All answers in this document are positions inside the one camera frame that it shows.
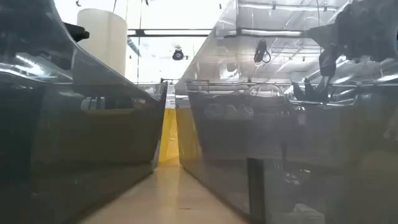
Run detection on yellow slotted plastic basket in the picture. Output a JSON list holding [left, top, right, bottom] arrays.
[[158, 108, 200, 166]]

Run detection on smoky grey plastic basket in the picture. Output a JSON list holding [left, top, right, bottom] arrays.
[[0, 0, 169, 224], [174, 0, 398, 224]]

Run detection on black hanging ceiling fixture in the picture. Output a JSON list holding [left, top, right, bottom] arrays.
[[253, 39, 272, 65], [172, 47, 185, 62]]

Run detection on white shade wooden base lamp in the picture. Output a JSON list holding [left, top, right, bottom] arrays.
[[76, 8, 128, 77]]

